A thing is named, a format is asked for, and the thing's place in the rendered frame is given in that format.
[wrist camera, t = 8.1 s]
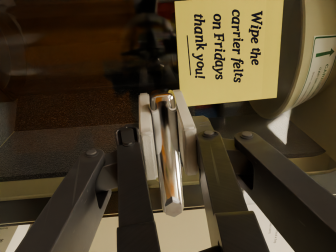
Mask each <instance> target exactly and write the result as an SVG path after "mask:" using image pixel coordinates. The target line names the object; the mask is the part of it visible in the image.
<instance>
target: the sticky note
mask: <svg viewBox="0 0 336 252"><path fill-rule="evenodd" d="M174 6H175V22H176V39H177V55H178V72H179V88H180V91H181V92H182V94H183V97H184V99H185V102H186V104H187V106H188V107H189V106H199V105H210V104H220V103H230V102H240V101H250V100H260V99H271V98H276V97H277V89H278V75H279V62H280V48H281V34H282V20H283V6H284V0H183V1H175V2H174Z"/></svg>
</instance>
